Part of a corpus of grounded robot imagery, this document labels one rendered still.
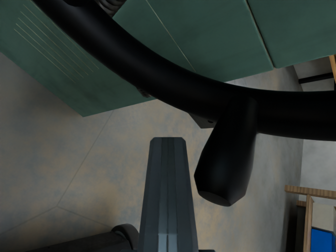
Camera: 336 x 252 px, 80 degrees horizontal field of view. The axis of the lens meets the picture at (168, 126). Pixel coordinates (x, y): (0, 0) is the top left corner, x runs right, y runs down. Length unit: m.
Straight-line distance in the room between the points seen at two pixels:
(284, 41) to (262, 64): 0.04
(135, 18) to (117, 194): 0.75
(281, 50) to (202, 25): 0.11
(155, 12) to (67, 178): 0.68
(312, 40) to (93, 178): 0.81
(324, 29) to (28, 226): 0.88
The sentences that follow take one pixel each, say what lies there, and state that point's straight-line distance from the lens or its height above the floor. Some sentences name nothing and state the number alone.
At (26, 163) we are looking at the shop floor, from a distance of 0.82.
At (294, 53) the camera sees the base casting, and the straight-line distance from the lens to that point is 0.33.
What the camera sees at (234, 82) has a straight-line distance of 0.43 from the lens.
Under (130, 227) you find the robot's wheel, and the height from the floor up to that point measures 0.12.
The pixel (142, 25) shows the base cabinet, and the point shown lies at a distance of 0.37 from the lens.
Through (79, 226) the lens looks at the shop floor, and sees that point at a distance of 0.92.
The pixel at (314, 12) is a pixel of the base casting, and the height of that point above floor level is 0.77.
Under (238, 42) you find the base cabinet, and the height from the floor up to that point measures 0.68.
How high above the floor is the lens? 0.81
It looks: 45 degrees down
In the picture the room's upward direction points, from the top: 84 degrees clockwise
